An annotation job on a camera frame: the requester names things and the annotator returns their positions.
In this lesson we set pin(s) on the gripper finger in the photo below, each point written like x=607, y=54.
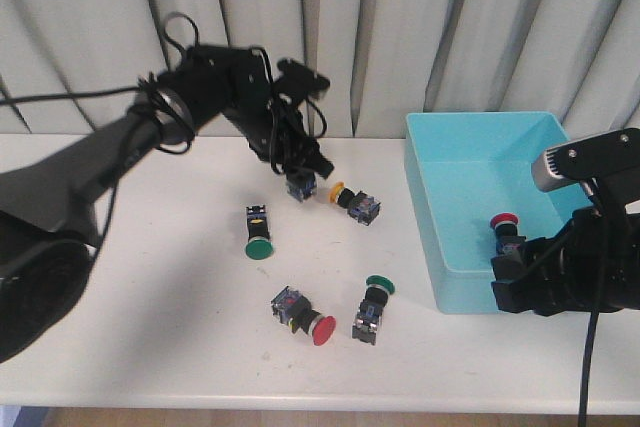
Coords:
x=318, y=163

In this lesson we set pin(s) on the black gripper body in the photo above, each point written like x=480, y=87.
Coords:
x=552, y=275
x=269, y=120

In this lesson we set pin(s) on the yellow push button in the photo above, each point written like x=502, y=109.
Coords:
x=301, y=185
x=360, y=206

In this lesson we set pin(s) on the red push button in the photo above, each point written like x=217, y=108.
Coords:
x=507, y=238
x=295, y=311

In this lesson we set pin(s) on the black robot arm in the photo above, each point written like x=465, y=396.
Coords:
x=49, y=234
x=618, y=274

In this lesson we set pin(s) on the light blue plastic box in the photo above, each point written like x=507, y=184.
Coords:
x=463, y=169

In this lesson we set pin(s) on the lying yellow push button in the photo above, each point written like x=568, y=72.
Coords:
x=360, y=206

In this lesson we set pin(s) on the left green push button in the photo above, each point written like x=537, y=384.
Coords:
x=259, y=245

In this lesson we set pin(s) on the green push button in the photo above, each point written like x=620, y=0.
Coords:
x=368, y=317
x=259, y=245

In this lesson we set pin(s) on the right green push button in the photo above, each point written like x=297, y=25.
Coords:
x=368, y=317

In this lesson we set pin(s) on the lying red push button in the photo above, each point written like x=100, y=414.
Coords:
x=295, y=311

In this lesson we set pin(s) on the white pleated curtain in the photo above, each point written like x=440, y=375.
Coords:
x=577, y=59

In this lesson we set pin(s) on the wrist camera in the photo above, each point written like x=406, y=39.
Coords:
x=298, y=80
x=596, y=156

